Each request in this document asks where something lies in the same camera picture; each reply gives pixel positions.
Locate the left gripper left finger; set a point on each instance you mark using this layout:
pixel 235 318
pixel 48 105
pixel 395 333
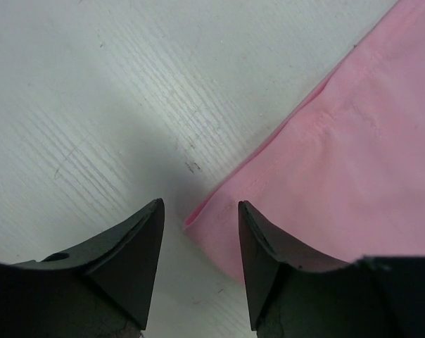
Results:
pixel 101 287

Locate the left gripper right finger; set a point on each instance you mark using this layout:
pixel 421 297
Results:
pixel 294 290

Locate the pink t shirt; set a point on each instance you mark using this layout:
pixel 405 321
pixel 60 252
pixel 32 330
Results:
pixel 345 172

